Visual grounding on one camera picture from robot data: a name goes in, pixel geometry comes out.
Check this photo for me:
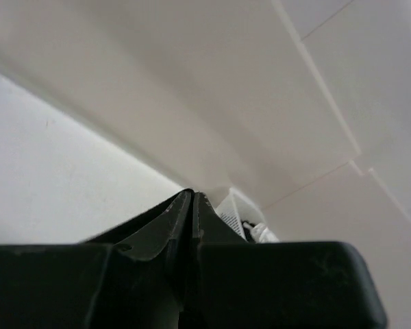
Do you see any black garment in basket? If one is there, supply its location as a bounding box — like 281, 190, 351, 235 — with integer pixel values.
242, 221, 256, 243

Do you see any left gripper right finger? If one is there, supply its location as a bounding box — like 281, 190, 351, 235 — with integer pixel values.
182, 193, 387, 328

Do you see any white plastic laundry basket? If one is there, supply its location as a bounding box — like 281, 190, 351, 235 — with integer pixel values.
215, 188, 266, 240

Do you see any white tank top in basket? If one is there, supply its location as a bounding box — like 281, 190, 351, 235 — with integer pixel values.
242, 221, 279, 243

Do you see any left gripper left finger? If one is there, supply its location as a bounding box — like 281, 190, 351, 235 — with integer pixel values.
0, 189, 194, 328

